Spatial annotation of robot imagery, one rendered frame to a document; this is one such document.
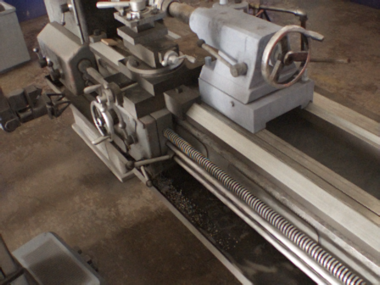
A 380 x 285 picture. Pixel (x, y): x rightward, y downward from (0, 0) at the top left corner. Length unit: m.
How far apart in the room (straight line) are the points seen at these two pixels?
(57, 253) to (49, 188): 0.86
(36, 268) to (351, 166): 1.39
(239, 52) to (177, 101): 0.33
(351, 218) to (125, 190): 1.70
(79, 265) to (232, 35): 1.17
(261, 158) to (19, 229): 1.65
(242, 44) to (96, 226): 1.41
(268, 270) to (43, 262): 1.00
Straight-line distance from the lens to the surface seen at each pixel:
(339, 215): 1.38
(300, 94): 1.76
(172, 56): 1.84
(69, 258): 2.14
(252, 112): 1.62
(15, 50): 4.58
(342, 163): 1.73
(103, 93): 1.95
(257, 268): 1.77
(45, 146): 3.37
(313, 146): 1.80
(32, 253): 2.23
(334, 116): 1.75
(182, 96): 1.85
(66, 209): 2.78
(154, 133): 1.90
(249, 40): 1.62
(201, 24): 1.84
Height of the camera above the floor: 1.80
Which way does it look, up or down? 36 degrees down
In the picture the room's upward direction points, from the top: 7 degrees counter-clockwise
